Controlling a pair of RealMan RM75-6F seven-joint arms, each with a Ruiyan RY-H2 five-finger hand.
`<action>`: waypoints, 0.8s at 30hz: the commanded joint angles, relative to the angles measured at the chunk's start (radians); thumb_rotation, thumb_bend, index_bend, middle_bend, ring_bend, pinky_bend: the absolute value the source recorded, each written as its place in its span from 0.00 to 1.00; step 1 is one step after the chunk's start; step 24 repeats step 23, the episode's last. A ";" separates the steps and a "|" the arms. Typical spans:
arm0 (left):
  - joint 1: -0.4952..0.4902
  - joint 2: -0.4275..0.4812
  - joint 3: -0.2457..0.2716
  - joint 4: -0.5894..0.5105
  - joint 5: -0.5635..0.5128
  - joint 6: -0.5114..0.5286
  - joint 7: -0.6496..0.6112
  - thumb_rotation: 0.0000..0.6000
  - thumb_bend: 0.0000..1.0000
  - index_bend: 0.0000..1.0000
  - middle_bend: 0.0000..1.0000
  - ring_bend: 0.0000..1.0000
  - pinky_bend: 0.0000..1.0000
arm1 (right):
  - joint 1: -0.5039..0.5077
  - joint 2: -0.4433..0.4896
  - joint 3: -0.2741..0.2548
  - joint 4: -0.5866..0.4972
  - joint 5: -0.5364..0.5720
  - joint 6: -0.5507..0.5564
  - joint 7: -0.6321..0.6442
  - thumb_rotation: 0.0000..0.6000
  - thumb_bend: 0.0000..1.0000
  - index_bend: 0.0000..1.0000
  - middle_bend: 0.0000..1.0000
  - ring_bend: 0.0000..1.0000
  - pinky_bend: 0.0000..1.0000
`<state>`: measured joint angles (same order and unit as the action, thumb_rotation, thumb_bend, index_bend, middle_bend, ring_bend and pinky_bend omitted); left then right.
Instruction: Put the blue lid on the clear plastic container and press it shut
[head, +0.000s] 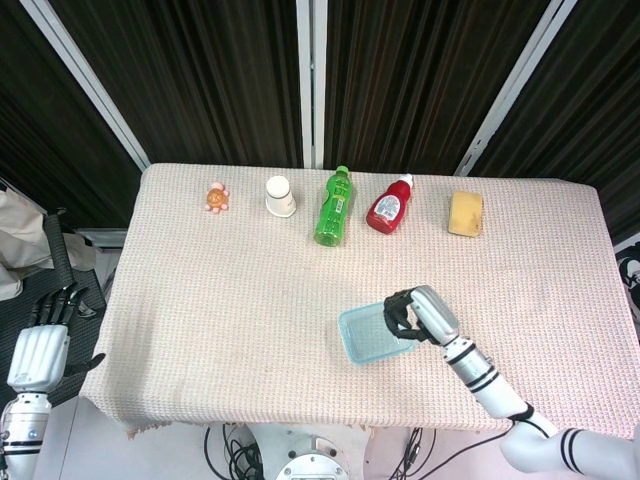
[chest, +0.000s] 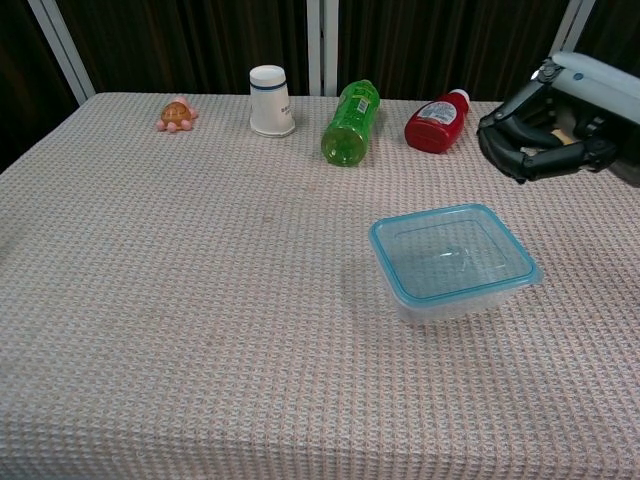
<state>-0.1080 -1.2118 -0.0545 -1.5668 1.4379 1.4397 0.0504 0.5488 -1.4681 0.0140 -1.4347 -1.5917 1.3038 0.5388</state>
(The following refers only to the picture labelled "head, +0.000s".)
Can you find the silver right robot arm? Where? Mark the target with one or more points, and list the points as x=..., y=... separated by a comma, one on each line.
x=495, y=390

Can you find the black pleated curtain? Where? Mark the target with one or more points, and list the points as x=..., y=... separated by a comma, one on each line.
x=200, y=75
x=415, y=75
x=45, y=145
x=590, y=100

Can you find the white frame post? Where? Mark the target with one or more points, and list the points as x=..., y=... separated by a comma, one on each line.
x=311, y=75
x=85, y=75
x=515, y=85

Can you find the blue plastic lid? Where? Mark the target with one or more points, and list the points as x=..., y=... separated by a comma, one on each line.
x=367, y=335

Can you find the green plastic drink bottle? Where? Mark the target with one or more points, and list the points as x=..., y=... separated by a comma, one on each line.
x=332, y=210

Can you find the beige fabric bag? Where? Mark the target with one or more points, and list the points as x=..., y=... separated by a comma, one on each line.
x=22, y=225

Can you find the pink woven tablecloth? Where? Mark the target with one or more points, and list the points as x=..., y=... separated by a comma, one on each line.
x=240, y=310

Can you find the orange pink turtle toy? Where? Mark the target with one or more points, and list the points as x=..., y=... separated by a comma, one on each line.
x=217, y=198

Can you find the red ketchup squeeze bottle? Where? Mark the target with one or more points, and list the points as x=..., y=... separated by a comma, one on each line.
x=386, y=207

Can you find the grey metal shelf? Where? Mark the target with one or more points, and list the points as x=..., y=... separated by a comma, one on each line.
x=102, y=237

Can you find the yellow sponge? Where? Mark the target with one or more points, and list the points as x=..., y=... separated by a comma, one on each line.
x=466, y=212

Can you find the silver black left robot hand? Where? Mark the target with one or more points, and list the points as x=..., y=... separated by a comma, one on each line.
x=40, y=357

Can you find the white paper cup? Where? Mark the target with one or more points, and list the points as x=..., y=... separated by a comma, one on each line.
x=279, y=197

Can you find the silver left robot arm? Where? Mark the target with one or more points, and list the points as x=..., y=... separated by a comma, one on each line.
x=22, y=435

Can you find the black ribbed pole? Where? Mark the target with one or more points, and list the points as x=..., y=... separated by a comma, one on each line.
x=57, y=245

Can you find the silver robot torso base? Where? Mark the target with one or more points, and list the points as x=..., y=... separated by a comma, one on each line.
x=310, y=452

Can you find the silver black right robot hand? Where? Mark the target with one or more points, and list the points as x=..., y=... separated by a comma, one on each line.
x=437, y=315

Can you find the black white printed object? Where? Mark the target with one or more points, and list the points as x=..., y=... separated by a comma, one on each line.
x=629, y=280

